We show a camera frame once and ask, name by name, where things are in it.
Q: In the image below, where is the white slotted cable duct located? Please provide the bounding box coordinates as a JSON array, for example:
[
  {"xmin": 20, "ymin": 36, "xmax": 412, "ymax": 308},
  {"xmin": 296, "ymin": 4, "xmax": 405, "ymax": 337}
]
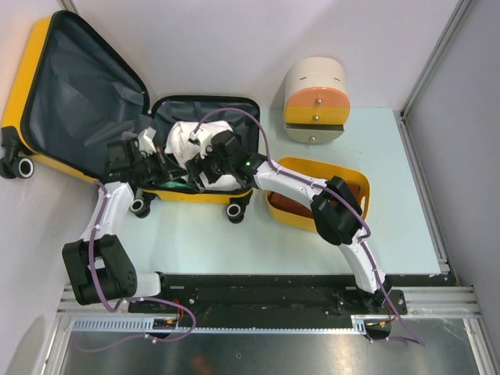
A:
[{"xmin": 72, "ymin": 316, "xmax": 366, "ymax": 335}]

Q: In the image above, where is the aluminium corner post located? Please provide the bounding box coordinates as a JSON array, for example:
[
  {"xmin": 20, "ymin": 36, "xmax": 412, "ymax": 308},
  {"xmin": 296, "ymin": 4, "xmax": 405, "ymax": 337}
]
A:
[
  {"xmin": 57, "ymin": 0, "xmax": 79, "ymax": 14},
  {"xmin": 400, "ymin": 0, "xmax": 476, "ymax": 118}
]

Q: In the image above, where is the right aluminium corner post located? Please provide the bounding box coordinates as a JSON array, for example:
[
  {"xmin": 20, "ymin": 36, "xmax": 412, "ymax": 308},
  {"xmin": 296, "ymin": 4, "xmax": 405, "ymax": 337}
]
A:
[{"xmin": 400, "ymin": 0, "xmax": 476, "ymax": 118}]

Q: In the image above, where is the yellow Pikachu suitcase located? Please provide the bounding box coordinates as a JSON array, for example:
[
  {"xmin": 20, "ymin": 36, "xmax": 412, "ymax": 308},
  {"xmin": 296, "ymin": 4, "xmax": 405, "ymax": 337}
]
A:
[{"xmin": 1, "ymin": 11, "xmax": 260, "ymax": 223}]

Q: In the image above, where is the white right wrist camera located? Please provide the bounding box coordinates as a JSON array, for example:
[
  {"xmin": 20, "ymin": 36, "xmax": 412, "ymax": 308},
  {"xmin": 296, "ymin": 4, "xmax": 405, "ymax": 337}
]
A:
[{"xmin": 188, "ymin": 127, "xmax": 213, "ymax": 159}]

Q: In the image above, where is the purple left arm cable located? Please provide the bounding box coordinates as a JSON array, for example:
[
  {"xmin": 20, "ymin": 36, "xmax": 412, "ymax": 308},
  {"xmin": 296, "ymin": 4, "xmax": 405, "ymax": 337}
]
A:
[{"xmin": 72, "ymin": 130, "xmax": 196, "ymax": 353}]

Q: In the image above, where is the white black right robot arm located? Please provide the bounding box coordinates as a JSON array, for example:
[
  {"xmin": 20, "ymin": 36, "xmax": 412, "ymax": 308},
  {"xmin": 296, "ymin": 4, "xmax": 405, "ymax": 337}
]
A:
[{"xmin": 186, "ymin": 129, "xmax": 389, "ymax": 313}]

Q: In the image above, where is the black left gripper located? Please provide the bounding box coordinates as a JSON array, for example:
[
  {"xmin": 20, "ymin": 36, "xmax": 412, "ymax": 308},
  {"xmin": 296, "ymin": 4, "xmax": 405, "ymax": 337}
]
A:
[{"xmin": 131, "ymin": 146, "xmax": 187, "ymax": 186}]

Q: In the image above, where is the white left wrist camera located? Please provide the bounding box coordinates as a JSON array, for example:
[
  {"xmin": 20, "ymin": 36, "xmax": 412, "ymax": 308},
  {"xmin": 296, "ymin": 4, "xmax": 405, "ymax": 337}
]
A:
[{"xmin": 135, "ymin": 127, "xmax": 156, "ymax": 157}]

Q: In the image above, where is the white towel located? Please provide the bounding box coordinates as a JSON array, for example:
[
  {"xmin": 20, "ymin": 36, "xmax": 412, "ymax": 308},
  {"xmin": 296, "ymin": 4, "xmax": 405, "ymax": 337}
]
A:
[{"xmin": 165, "ymin": 120, "xmax": 241, "ymax": 191}]

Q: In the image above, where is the aluminium frame rail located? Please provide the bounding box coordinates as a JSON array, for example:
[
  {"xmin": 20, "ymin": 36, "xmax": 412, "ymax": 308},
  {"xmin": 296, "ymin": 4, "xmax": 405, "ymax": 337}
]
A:
[{"xmin": 56, "ymin": 285, "xmax": 482, "ymax": 319}]

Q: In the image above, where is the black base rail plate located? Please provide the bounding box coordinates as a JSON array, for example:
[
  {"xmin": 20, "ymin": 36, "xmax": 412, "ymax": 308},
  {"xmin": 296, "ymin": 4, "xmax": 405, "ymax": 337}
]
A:
[{"xmin": 153, "ymin": 273, "xmax": 454, "ymax": 315}]

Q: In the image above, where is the yellow plastic basket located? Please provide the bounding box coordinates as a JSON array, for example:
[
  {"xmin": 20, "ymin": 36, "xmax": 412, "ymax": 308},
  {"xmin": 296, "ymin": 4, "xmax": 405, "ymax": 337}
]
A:
[{"xmin": 266, "ymin": 157, "xmax": 370, "ymax": 232}]

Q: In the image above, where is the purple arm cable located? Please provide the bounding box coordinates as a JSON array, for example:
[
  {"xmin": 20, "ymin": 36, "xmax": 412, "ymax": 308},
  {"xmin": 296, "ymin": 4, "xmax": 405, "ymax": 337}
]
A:
[
  {"xmin": 193, "ymin": 108, "xmax": 427, "ymax": 347},
  {"xmin": 72, "ymin": 130, "xmax": 196, "ymax": 353}
]

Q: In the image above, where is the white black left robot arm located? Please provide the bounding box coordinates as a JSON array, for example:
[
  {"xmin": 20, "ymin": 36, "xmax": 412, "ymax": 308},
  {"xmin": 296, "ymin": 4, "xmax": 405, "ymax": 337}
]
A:
[{"xmin": 62, "ymin": 135, "xmax": 178, "ymax": 313}]

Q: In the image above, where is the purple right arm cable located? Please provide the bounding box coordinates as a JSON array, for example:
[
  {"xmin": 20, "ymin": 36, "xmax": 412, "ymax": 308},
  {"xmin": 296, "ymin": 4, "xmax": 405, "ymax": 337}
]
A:
[{"xmin": 193, "ymin": 108, "xmax": 427, "ymax": 347}]

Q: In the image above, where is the left aluminium corner post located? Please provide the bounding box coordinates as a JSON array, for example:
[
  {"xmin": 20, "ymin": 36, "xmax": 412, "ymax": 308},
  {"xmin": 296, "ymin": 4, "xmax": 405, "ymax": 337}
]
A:
[{"xmin": 57, "ymin": 0, "xmax": 79, "ymax": 14}]

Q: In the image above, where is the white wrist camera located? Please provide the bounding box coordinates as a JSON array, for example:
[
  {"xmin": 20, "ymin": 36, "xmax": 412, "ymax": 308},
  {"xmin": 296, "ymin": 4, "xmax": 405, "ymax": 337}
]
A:
[
  {"xmin": 135, "ymin": 127, "xmax": 156, "ymax": 157},
  {"xmin": 188, "ymin": 127, "xmax": 213, "ymax": 159}
]

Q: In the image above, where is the rust brown towel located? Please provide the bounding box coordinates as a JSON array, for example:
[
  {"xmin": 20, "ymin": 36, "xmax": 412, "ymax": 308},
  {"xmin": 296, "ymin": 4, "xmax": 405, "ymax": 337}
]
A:
[{"xmin": 268, "ymin": 184, "xmax": 361, "ymax": 219}]

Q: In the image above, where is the white pastel mini drawer cabinet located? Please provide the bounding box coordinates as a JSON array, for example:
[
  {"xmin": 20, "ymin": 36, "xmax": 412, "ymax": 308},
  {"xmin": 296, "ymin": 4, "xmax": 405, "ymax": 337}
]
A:
[{"xmin": 284, "ymin": 56, "xmax": 351, "ymax": 145}]

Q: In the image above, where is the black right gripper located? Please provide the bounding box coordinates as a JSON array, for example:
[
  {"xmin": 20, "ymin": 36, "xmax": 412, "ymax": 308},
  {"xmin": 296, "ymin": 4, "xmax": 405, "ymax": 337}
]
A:
[{"xmin": 185, "ymin": 144, "xmax": 234, "ymax": 194}]

